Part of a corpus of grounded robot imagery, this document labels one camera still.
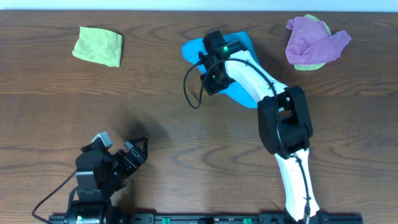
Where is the blue microfiber cloth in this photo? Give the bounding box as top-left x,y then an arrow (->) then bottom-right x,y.
181,30 -> 261,109

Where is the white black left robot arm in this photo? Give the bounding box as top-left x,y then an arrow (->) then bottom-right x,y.
62,132 -> 148,224

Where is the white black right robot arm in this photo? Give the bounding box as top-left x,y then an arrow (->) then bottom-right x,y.
198,30 -> 319,223

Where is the green cloth under purple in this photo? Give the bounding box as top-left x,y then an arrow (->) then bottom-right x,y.
294,14 -> 331,71

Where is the folded green cloth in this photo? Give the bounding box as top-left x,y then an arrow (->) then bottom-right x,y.
72,27 -> 123,68

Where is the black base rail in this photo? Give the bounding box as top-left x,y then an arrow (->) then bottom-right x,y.
48,212 -> 364,224

